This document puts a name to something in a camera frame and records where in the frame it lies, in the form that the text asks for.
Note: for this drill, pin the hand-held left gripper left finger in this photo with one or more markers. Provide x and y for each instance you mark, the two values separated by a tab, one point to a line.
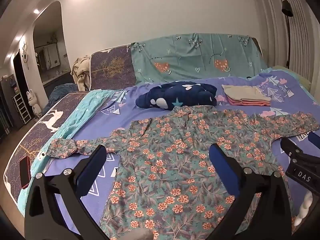
86	177

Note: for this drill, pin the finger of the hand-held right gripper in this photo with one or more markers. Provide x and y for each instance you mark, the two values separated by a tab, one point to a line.
290	148
314	137

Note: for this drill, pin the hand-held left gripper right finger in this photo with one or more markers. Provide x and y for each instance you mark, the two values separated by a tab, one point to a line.
225	170

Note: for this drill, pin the green floral dress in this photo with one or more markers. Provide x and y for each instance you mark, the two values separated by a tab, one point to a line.
180	170

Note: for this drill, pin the person's right hand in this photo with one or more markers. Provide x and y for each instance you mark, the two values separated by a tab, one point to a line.
303	208

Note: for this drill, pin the teal quilt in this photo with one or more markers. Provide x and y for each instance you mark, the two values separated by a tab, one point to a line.
77	122

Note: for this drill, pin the folded pink cloth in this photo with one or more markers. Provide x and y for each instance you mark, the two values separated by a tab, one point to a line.
250	103

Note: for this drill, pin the red phone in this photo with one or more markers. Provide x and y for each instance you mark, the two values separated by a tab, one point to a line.
25	172

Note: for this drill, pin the dark purple deer-print mat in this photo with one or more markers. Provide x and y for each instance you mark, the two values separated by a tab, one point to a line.
37	135

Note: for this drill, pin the folded beige cloth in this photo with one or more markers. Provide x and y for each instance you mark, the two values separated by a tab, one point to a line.
243	92

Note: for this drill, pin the purple printed bed sheet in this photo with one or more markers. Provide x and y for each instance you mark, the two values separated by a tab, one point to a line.
130	105

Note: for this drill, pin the dark blue star-print garment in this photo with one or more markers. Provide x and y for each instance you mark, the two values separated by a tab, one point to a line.
177	96

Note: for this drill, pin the blue fluffy blanket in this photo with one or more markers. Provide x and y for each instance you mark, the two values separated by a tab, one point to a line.
62	92

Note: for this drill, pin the white cat figurine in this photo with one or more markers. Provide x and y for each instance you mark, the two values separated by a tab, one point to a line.
33	102

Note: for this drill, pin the white rack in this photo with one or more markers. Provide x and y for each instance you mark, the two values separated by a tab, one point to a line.
22	107

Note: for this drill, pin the beige knit garment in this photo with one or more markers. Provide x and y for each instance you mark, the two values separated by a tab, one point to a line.
81	72

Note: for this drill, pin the white pleated curtain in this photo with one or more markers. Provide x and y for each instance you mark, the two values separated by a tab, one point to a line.
300	30

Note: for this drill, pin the dark cabinet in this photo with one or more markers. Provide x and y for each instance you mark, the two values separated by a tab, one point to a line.
6	100

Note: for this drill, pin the dark purple tree-print cushion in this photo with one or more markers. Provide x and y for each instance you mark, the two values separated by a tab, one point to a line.
112	67

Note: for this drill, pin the teal printed sheet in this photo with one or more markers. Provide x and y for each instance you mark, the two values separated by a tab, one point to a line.
195	55

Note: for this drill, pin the black floor lamp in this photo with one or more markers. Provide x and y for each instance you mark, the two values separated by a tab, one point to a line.
287	8

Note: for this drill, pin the white deer wall decoration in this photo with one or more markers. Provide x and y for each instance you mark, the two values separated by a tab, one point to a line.
25	55

